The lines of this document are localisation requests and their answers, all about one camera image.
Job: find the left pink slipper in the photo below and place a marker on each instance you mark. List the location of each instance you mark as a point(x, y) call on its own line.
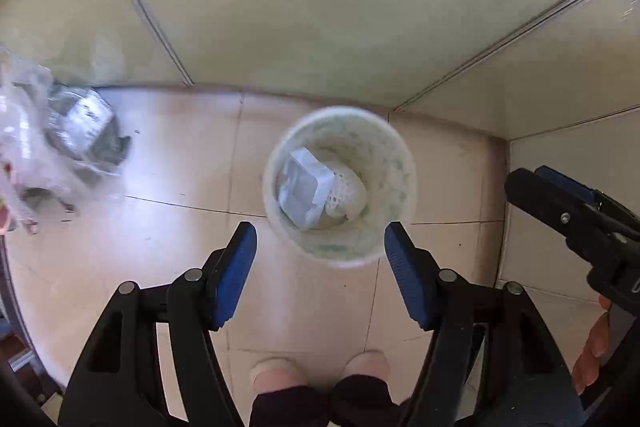
point(275, 374)

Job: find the clear plastic bag pile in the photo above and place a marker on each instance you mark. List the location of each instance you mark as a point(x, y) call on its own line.
point(58, 143)

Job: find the right hand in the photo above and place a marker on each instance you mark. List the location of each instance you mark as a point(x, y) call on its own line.
point(587, 367)

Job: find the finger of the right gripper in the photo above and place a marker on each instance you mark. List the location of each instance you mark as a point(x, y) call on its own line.
point(581, 191)
point(555, 208)

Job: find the white round trash bin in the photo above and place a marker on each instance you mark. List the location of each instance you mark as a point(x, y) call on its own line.
point(370, 146)

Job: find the silver foil packet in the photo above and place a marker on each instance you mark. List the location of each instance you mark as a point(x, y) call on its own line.
point(304, 187)

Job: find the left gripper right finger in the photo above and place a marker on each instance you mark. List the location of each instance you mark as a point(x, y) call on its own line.
point(416, 274)

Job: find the white foam fruit net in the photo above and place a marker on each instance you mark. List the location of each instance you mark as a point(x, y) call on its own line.
point(348, 195)

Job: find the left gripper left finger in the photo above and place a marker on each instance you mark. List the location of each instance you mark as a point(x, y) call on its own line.
point(230, 272)

